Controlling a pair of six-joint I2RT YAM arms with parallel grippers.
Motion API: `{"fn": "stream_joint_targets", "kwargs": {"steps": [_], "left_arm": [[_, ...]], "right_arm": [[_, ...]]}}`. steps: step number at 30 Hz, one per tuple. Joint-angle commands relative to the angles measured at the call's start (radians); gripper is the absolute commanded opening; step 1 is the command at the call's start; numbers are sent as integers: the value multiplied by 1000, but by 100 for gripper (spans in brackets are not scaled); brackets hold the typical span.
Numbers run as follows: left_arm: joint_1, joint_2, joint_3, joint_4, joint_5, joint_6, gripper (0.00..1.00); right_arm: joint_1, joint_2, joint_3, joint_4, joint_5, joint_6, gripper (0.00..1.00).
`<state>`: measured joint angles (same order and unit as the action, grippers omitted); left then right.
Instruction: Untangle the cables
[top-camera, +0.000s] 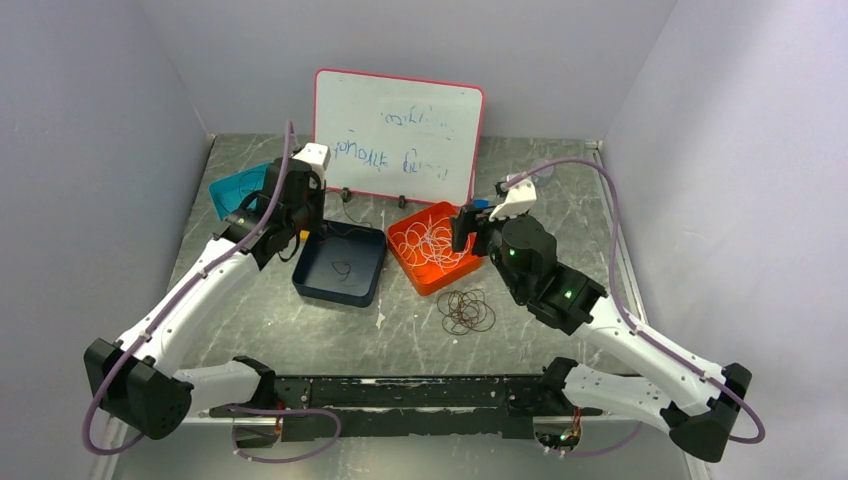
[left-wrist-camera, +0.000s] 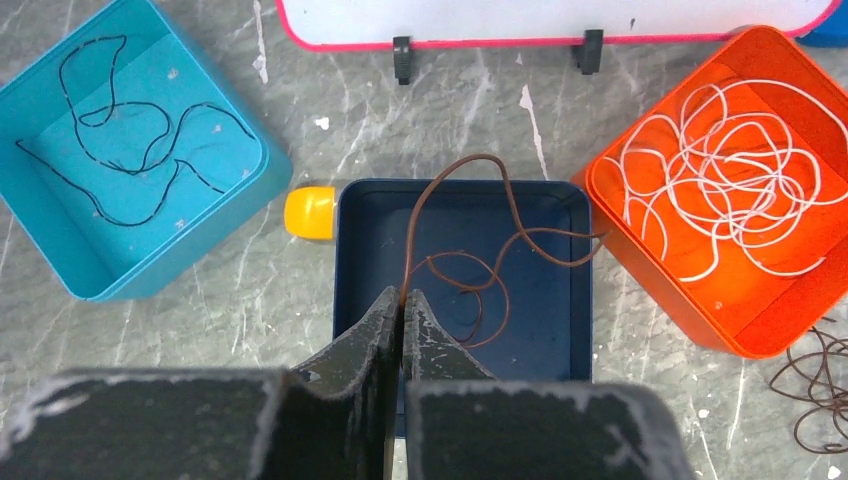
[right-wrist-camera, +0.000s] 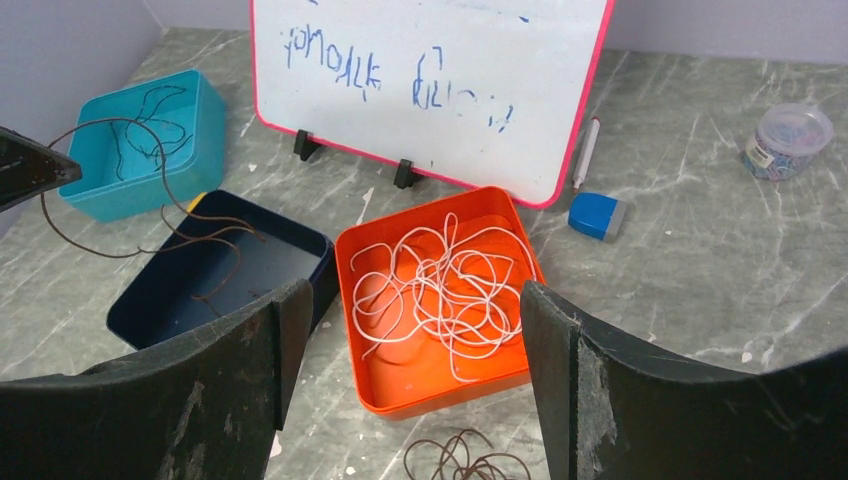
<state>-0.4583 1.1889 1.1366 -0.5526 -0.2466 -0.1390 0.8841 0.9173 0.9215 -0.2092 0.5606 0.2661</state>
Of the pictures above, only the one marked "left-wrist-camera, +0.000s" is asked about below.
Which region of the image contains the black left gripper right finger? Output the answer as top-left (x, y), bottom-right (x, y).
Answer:
top-left (403, 290), bottom-right (694, 479)

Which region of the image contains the yellow block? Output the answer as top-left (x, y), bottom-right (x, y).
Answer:
top-left (283, 186), bottom-right (337, 241)

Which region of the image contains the orange plastic bin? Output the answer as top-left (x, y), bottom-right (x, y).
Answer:
top-left (574, 26), bottom-right (847, 359)

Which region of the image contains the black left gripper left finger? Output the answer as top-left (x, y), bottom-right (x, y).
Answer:
top-left (1, 287), bottom-right (400, 479)

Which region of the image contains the red framed whiteboard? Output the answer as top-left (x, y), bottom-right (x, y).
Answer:
top-left (277, 0), bottom-right (840, 85)

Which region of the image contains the blue cube block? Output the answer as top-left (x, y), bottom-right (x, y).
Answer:
top-left (797, 1), bottom-right (848, 48)

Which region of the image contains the navy blue tray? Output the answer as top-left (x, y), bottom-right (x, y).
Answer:
top-left (332, 177), bottom-right (594, 439)

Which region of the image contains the teal plastic bin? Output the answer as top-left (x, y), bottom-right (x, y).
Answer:
top-left (1, 1), bottom-right (292, 302)

